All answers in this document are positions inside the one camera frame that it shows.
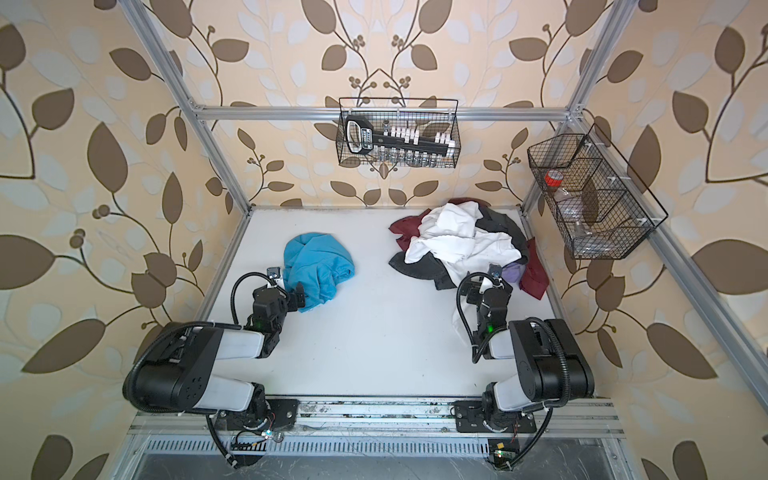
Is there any back wire basket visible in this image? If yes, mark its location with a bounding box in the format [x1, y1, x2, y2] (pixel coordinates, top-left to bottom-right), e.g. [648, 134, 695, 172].
[335, 95, 461, 169]

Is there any right wire basket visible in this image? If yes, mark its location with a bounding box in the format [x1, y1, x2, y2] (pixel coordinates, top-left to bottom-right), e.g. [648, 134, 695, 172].
[527, 125, 668, 260]

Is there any dark grey cloth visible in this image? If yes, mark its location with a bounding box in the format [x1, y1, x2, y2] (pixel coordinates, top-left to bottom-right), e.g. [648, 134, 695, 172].
[388, 205, 530, 292]

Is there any red capped plastic bottle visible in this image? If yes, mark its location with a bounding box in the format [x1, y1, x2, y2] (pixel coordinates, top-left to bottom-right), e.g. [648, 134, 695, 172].
[545, 169, 587, 233]

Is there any teal blue cloth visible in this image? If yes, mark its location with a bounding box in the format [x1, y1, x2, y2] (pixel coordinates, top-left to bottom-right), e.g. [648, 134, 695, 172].
[283, 233, 355, 312]

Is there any aluminium frame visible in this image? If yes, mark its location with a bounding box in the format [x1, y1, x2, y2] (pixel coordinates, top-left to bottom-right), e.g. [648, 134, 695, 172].
[101, 0, 768, 480]

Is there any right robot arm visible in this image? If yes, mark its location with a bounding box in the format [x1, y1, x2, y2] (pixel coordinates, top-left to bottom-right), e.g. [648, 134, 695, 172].
[451, 272, 595, 471]

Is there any purple cloth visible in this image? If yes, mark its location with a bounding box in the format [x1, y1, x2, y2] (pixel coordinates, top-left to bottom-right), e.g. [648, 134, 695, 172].
[501, 263, 525, 285]

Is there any wire basket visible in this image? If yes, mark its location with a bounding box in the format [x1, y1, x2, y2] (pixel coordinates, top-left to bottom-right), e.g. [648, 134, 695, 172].
[527, 125, 668, 260]
[335, 95, 461, 169]

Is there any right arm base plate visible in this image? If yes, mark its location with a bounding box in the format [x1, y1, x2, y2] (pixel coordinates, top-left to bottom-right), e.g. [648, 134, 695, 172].
[450, 400, 537, 434]

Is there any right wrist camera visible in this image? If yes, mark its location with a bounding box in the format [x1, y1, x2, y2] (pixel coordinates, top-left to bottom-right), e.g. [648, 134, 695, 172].
[487, 264, 503, 284]

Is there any black tool with white bits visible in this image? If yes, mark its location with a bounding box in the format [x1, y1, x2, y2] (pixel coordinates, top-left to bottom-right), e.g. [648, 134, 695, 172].
[343, 115, 458, 158]

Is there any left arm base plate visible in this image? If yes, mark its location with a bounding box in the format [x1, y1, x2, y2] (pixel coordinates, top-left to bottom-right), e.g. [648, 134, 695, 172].
[222, 397, 300, 431]

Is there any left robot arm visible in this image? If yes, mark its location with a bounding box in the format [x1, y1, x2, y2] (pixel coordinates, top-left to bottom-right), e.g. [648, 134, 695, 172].
[122, 270, 306, 469]

